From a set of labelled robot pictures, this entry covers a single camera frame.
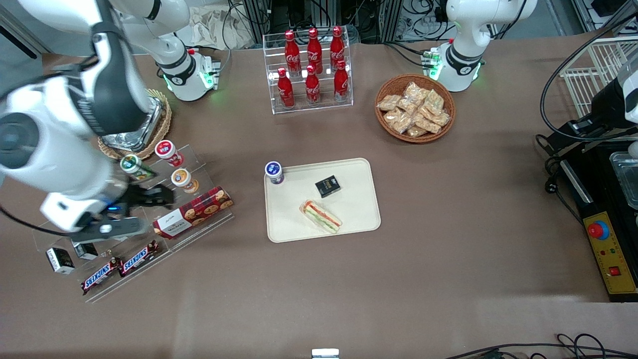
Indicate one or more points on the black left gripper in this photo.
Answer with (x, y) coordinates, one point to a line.
(606, 106)

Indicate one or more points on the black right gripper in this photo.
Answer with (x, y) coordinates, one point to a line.
(133, 197)

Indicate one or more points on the triangular sandwich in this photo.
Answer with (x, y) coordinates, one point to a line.
(321, 217)

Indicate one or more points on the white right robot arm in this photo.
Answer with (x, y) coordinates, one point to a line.
(60, 149)

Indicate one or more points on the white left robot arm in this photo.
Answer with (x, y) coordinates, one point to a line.
(478, 15)

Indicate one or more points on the beige plastic tray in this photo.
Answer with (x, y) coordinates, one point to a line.
(299, 224)

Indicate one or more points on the orange lid yogurt cup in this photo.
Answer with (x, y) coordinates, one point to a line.
(181, 177)

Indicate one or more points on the red cookie box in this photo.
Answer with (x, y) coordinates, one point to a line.
(192, 212)

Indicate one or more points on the green lid yogurt cup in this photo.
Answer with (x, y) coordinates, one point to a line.
(130, 163)

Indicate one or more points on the clear acrylic stepped shelf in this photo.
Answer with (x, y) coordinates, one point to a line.
(202, 172)

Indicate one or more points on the red lid yogurt cup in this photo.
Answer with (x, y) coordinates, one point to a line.
(165, 148)

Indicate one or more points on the metal pan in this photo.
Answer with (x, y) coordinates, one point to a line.
(627, 179)

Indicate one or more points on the aluminium foil container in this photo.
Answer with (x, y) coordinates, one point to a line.
(129, 143)

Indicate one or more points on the Snickers chocolate bar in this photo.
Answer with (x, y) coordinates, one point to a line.
(139, 258)
(101, 275)

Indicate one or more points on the black appliance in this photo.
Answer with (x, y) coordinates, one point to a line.
(573, 199)

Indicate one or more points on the small black box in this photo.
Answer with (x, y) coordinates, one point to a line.
(85, 250)
(60, 260)
(327, 186)

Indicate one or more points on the blue lid yogurt cup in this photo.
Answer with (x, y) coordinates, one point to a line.
(274, 170)

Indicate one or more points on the yellow emergency stop box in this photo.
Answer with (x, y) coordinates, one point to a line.
(610, 259)

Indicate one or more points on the crispy snack pack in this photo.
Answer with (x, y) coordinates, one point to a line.
(416, 131)
(441, 118)
(398, 121)
(389, 102)
(407, 105)
(434, 101)
(426, 123)
(415, 92)

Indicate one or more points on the red cola bottle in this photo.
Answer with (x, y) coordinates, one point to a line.
(312, 87)
(337, 50)
(314, 52)
(341, 82)
(292, 55)
(285, 89)

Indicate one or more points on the crumpled white cloth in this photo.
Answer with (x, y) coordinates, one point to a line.
(214, 27)

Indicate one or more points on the clear acrylic bottle rack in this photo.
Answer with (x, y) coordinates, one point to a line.
(324, 107)

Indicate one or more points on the round wicker basket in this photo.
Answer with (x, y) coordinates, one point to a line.
(398, 82)

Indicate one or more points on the small white device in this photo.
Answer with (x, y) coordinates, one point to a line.
(325, 354)

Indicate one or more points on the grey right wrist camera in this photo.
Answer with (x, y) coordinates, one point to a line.
(112, 230)

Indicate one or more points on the aluminium frame rack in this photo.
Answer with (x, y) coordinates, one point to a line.
(379, 20)

